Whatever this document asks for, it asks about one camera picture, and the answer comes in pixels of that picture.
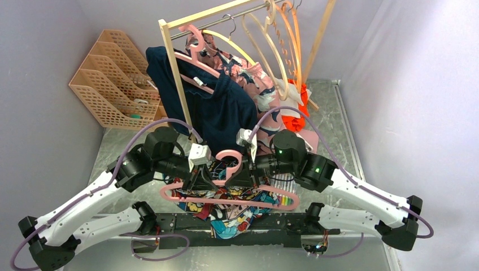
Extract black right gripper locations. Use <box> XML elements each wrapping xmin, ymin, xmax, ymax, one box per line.
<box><xmin>225</xmin><ymin>148</ymin><xmax>297</xmax><ymax>189</ymax></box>

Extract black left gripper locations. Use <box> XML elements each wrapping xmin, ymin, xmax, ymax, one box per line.
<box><xmin>154</xmin><ymin>154</ymin><xmax>219</xmax><ymax>192</ymax></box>

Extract pink plastic hanger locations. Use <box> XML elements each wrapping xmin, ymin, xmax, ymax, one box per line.
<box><xmin>172</xmin><ymin>22</ymin><xmax>225</xmax><ymax>94</ymax></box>
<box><xmin>159</xmin><ymin>149</ymin><xmax>301</xmax><ymax>211</ymax></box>

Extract comic print shorts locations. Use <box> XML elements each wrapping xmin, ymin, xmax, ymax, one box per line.
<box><xmin>171</xmin><ymin>186</ymin><xmax>280</xmax><ymax>239</ymax></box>

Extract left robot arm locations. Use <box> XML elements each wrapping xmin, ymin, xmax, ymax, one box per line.
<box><xmin>19</xmin><ymin>126</ymin><xmax>212</xmax><ymax>270</ymax></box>

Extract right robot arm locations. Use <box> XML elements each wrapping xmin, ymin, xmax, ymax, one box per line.
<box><xmin>226</xmin><ymin>129</ymin><xmax>423</xmax><ymax>251</ymax></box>

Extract pink patterned shorts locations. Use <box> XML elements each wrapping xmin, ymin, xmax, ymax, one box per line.
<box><xmin>197</xmin><ymin>33</ymin><xmax>285</xmax><ymax>154</ymax></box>

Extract navy blue shorts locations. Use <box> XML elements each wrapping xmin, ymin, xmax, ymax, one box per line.
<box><xmin>146</xmin><ymin>46</ymin><xmax>258</xmax><ymax>155</ymax></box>

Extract pack of coloured markers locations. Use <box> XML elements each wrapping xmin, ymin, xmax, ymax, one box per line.
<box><xmin>275</xmin><ymin>173</ymin><xmax>296</xmax><ymax>206</ymax></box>

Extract orange cloth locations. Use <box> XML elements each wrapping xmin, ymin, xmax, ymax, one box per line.
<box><xmin>280</xmin><ymin>79</ymin><xmax>311</xmax><ymax>132</ymax></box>

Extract pink mat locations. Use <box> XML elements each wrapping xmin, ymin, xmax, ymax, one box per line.
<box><xmin>298</xmin><ymin>129</ymin><xmax>320</xmax><ymax>154</ymax></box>

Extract peach plastic file organizer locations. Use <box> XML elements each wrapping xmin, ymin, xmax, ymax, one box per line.
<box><xmin>69</xmin><ymin>29</ymin><xmax>167</xmax><ymax>130</ymax></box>

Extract wooden clothes rack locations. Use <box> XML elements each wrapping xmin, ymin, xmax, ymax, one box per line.
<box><xmin>158</xmin><ymin>1</ymin><xmax>336</xmax><ymax>125</ymax></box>

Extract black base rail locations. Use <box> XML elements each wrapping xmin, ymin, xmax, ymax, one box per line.
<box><xmin>135</xmin><ymin>213</ymin><xmax>340</xmax><ymax>249</ymax></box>

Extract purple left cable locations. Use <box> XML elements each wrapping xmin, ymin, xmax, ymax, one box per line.
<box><xmin>9</xmin><ymin>118</ymin><xmax>204</xmax><ymax>271</ymax></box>

